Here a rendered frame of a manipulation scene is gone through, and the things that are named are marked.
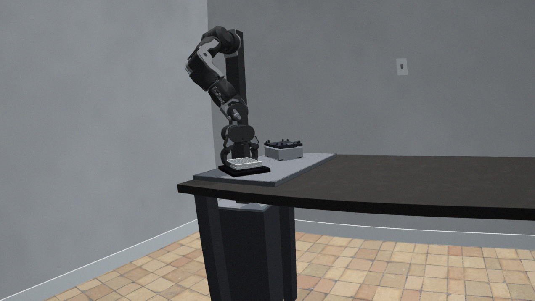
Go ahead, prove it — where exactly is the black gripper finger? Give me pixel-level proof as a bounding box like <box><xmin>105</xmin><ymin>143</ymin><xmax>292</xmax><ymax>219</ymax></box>
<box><xmin>247</xmin><ymin>136</ymin><xmax>259</xmax><ymax>160</ymax></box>
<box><xmin>220</xmin><ymin>138</ymin><xmax>235</xmax><ymax>167</ymax></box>

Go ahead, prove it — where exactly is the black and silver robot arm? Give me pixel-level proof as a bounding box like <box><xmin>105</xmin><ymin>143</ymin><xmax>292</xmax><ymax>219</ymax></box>
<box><xmin>185</xmin><ymin>26</ymin><xmax>248</xmax><ymax>121</ymax></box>

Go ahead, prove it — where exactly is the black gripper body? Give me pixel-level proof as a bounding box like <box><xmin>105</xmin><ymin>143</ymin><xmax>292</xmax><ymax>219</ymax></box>
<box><xmin>221</xmin><ymin>121</ymin><xmax>255</xmax><ymax>145</ymax></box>

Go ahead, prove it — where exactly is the black rectangular frame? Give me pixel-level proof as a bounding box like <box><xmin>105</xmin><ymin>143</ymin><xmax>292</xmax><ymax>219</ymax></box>
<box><xmin>218</xmin><ymin>165</ymin><xmax>270</xmax><ymax>177</ymax></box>

